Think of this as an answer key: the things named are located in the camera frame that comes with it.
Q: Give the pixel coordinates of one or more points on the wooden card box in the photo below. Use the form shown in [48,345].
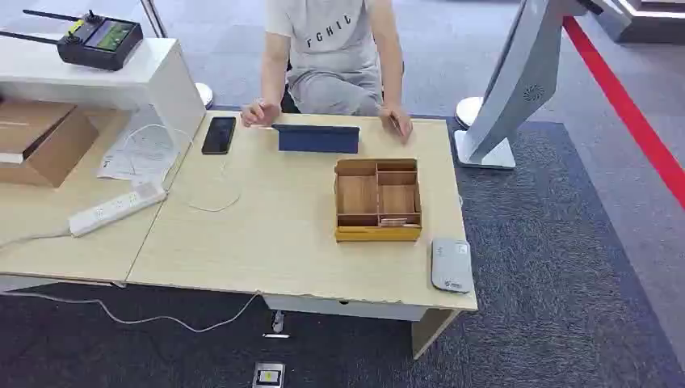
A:
[378,233]

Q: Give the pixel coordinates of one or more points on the grey platform with light strip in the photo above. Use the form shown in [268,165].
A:
[647,27]

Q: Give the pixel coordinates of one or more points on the brown cardboard box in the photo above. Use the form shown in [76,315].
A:
[48,144]

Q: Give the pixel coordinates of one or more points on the person's right hand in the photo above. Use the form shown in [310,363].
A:
[259,114]

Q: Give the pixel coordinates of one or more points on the dark speckled floor rug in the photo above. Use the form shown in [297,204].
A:
[546,278]

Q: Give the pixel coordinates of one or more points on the dark blue tablet case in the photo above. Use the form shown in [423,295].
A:
[318,140]

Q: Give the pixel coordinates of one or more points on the white printed paper sheet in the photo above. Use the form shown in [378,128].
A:
[140,158]

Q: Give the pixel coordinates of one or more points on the stack of cards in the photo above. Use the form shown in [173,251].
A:
[398,221]

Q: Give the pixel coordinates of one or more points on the thin metal pole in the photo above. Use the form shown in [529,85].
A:
[154,18]

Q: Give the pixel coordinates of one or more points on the metal floor socket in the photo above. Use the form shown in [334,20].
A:
[268,376]

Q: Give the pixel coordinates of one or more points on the black smartphone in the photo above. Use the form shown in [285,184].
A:
[219,135]

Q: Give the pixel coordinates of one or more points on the person's left hand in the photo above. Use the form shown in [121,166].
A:
[398,119]

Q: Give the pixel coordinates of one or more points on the white kiosk stand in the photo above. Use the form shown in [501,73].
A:
[524,69]

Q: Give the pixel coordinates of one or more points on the white power strip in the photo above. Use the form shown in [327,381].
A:
[115,209]

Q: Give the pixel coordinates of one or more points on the black remote controller with antennas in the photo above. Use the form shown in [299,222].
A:
[101,45]

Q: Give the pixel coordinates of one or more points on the person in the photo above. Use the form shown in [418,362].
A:
[332,48]

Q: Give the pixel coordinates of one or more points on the flat grey device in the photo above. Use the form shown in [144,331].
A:
[452,265]

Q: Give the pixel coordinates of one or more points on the white desk riser shelf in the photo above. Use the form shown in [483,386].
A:
[160,80]

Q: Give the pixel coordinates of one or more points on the white plug adapter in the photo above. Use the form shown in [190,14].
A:
[277,321]

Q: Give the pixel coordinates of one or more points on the round white base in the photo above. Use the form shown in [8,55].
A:
[205,95]
[468,111]

